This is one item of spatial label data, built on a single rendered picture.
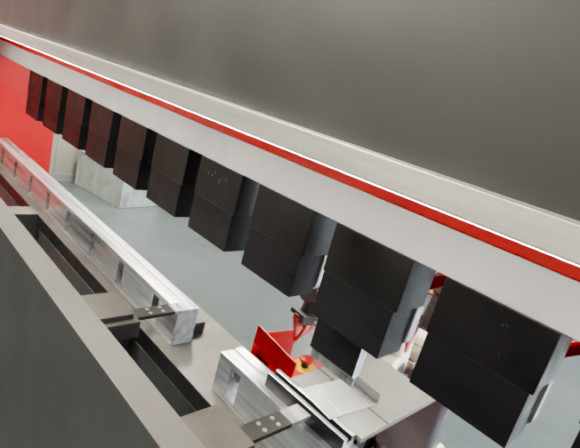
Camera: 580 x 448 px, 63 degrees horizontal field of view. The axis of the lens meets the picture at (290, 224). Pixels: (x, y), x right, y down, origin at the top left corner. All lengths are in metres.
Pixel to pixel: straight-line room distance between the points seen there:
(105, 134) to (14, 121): 1.25
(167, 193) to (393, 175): 0.77
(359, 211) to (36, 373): 0.50
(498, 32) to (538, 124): 0.09
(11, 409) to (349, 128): 0.42
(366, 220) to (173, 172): 0.55
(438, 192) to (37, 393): 0.36
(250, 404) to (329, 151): 0.62
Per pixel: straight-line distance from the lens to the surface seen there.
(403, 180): 0.46
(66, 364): 0.36
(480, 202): 0.43
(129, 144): 1.34
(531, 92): 0.45
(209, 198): 1.02
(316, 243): 0.84
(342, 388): 0.99
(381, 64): 0.53
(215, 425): 0.76
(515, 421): 0.68
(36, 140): 2.74
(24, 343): 0.44
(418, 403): 1.05
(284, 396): 0.95
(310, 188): 0.81
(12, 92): 2.66
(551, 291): 0.63
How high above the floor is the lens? 1.52
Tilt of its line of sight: 15 degrees down
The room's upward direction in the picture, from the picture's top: 15 degrees clockwise
